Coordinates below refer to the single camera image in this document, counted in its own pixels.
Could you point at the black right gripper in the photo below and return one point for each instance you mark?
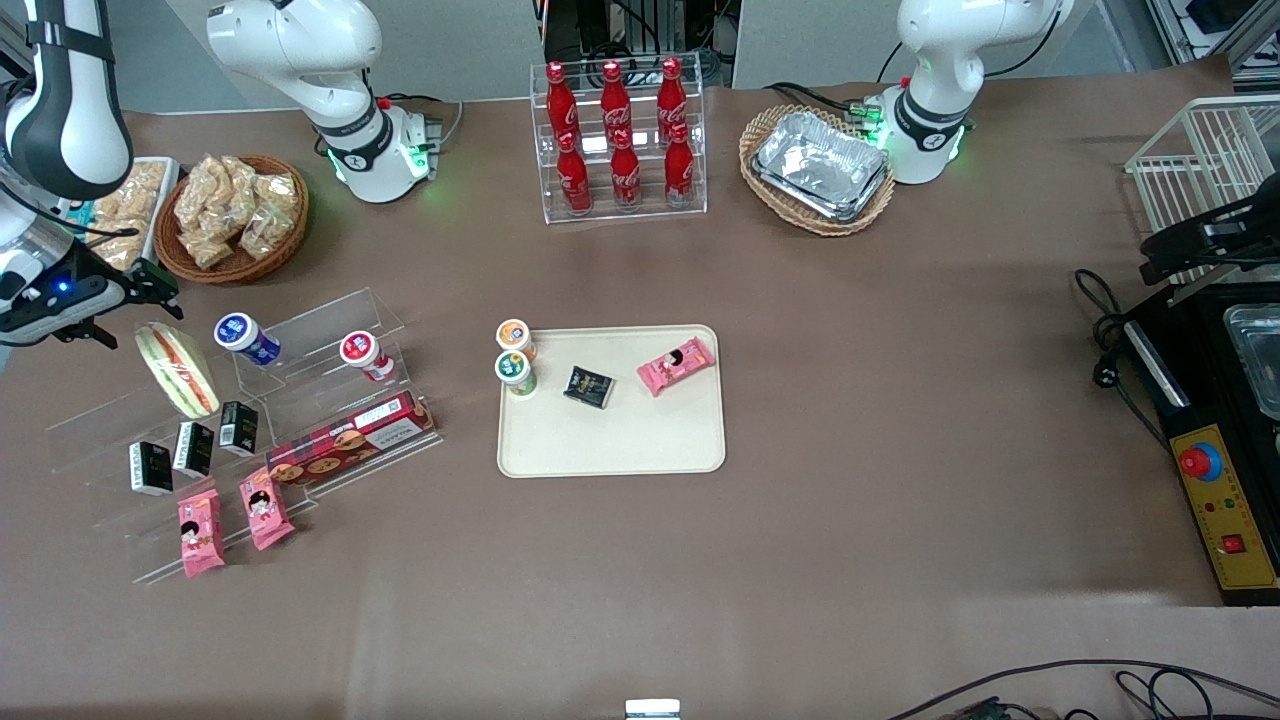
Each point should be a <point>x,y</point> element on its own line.
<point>146,281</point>

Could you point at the sandwich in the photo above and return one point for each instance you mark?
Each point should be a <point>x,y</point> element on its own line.
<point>178,370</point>

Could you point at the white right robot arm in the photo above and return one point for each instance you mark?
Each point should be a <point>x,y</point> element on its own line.
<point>300,50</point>

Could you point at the beige plastic tray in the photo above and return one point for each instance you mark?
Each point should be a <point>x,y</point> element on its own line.
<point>620,440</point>

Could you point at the aluminium foil tray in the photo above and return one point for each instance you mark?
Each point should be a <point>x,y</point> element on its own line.
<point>820,155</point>
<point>850,212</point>

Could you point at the metal machine tray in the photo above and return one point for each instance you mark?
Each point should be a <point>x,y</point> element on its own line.
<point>1260,350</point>

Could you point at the rice cracker pack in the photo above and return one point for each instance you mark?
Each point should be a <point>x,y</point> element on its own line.
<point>125,245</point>
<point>145,190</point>

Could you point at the teal snack packet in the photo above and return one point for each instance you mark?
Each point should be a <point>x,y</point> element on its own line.
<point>80,212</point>

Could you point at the clear bag of crackers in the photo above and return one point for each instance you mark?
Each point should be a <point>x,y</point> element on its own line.
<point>228,178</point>
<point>268,220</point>
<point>212,250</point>
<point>192,205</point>

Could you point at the white rectangular snack dish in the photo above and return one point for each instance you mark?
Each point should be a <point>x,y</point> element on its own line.
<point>168,200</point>

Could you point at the blue lid gum bottle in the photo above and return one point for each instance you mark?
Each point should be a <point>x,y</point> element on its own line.
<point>238,332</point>

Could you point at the black white snack box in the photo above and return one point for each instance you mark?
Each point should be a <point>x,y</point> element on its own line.
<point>238,428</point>
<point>193,449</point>
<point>151,468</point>

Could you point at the brown wicker cracker basket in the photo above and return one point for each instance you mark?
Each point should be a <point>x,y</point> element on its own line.
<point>290,250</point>

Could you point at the clear acrylic tiered snack stand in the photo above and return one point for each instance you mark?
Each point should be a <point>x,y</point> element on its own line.
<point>320,320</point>

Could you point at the pink snack packet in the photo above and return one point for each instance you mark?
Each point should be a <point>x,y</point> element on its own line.
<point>200,535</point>
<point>676,366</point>
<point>266,510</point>

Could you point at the red lid gum bottle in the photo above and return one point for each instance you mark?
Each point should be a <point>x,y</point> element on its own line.
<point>360,350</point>

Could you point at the red tartan shortbread box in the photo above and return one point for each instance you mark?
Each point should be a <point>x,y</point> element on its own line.
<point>350,440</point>

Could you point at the orange lid gum bottle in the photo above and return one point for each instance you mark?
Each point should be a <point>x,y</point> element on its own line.
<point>514,335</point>

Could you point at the green lid gum bottle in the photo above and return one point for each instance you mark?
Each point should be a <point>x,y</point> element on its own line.
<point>514,370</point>

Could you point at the red cola bottle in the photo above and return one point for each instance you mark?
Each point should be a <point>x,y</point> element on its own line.
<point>562,105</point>
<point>615,100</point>
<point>626,175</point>
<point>679,170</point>
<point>672,98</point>
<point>574,180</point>

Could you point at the black snack sachet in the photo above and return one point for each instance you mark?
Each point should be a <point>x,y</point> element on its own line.
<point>588,387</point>

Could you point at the clear acrylic bottle stand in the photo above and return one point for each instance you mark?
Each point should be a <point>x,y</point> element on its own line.
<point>690,205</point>

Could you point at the black equipment rack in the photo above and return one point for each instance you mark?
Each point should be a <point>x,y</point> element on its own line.
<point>640,30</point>

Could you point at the light wicker foil basket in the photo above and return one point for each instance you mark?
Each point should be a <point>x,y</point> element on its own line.
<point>770,215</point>

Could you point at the small white box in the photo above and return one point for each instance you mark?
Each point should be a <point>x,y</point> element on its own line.
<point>652,710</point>

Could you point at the black yellow sealing machine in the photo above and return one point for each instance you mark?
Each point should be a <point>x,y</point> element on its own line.
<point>1215,530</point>

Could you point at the aluminium frame shelf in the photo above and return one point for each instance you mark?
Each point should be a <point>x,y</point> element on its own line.
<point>1210,25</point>

